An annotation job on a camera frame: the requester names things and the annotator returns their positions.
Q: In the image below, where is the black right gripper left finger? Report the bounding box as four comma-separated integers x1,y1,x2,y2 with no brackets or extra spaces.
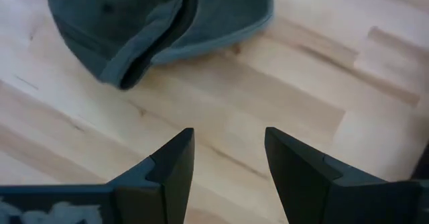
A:
0,127,196,224

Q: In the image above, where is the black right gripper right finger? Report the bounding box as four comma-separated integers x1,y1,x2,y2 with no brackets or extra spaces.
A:
264,126,429,224

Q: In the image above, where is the dark blue-green cap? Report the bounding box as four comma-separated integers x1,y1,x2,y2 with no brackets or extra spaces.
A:
44,0,275,91

